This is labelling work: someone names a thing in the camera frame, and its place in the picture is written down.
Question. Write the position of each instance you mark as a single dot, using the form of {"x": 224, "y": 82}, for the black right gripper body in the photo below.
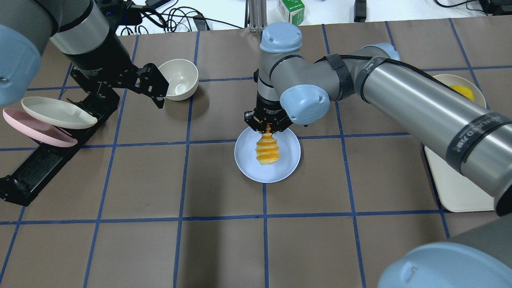
{"x": 267, "y": 108}

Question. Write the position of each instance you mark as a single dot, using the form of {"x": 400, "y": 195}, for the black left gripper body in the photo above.
{"x": 103, "y": 57}

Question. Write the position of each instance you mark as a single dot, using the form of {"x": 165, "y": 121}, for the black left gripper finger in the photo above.
{"x": 159, "y": 101}

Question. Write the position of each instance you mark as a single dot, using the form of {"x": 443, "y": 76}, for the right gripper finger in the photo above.
{"x": 280, "y": 126}
{"x": 256, "y": 126}

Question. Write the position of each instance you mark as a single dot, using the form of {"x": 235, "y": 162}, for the blue plate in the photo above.
{"x": 245, "y": 156}

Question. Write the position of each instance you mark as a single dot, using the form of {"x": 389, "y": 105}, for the spiral cream bread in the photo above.
{"x": 267, "y": 149}

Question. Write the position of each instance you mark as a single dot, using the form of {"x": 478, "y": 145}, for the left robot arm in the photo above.
{"x": 81, "y": 32}

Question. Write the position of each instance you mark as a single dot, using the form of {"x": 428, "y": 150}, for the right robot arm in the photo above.
{"x": 473, "y": 141}

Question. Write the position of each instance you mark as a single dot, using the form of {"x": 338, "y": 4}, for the cream plate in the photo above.
{"x": 58, "y": 113}

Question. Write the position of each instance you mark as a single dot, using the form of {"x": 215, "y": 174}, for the pink plate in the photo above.
{"x": 36, "y": 129}

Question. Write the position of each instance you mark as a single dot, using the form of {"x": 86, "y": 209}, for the cream ceramic bowl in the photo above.
{"x": 183, "y": 78}

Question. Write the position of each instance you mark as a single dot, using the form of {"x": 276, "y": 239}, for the green white box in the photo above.
{"x": 292, "y": 11}

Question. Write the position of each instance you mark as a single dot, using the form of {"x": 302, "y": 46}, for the black dish rack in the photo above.
{"x": 24, "y": 184}

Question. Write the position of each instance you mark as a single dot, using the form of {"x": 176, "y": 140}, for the white rectangular tray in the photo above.
{"x": 456, "y": 193}

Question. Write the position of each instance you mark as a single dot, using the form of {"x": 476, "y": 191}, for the yellow food item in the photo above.
{"x": 464, "y": 91}

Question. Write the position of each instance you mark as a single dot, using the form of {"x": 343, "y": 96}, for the aluminium frame post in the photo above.
{"x": 256, "y": 15}

